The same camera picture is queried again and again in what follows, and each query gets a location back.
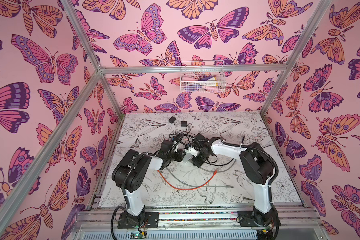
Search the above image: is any white network switch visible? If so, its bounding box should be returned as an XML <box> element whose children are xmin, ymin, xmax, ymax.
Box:
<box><xmin>182</xmin><ymin>150</ymin><xmax>194</xmax><ymax>164</ymax></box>

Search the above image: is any red ethernet cable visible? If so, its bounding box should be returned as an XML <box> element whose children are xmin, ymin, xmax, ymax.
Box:
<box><xmin>158</xmin><ymin>169</ymin><xmax>218</xmax><ymax>191</ymax></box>

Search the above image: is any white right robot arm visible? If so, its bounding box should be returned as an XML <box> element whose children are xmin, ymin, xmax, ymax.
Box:
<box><xmin>192</xmin><ymin>134</ymin><xmax>281</xmax><ymax>231</ymax></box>

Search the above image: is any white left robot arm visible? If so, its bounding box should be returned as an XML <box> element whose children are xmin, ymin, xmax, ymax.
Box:
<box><xmin>112</xmin><ymin>141</ymin><xmax>186</xmax><ymax>227</ymax></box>

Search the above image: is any black power adapter left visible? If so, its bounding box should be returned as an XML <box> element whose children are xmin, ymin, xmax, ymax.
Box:
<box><xmin>169</xmin><ymin>117</ymin><xmax>176</xmax><ymax>124</ymax></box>

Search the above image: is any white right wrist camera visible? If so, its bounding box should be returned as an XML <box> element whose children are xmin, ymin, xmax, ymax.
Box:
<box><xmin>188</xmin><ymin>147</ymin><xmax>199</xmax><ymax>157</ymax></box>

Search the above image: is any wire basket on wall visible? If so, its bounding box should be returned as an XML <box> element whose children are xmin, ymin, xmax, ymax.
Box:
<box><xmin>179</xmin><ymin>61</ymin><xmax>227</xmax><ymax>94</ymax></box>

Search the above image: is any grey slotted cable duct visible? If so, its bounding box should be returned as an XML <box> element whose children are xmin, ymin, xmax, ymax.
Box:
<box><xmin>116</xmin><ymin>229</ymin><xmax>259</xmax><ymax>240</ymax></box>

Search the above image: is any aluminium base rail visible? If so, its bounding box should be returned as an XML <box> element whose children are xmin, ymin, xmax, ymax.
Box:
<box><xmin>72</xmin><ymin>206</ymin><xmax>330</xmax><ymax>240</ymax></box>

